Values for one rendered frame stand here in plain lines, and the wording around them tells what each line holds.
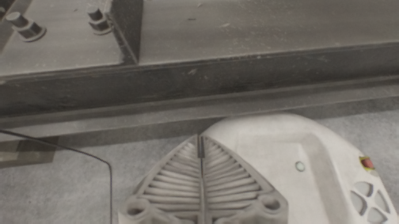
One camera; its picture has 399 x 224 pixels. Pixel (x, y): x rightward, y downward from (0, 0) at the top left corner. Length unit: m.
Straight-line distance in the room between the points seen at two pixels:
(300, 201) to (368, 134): 0.74
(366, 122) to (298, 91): 0.77
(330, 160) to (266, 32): 0.43
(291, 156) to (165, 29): 0.52
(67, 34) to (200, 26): 0.19
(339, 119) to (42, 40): 1.21
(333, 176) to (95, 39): 0.62
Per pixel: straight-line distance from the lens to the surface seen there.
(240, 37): 0.24
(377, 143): 1.25
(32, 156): 1.03
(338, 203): 0.60
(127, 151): 0.90
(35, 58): 0.29
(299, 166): 0.60
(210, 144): 0.16
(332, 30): 0.32
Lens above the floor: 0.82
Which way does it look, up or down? 64 degrees down
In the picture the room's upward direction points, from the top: straight up
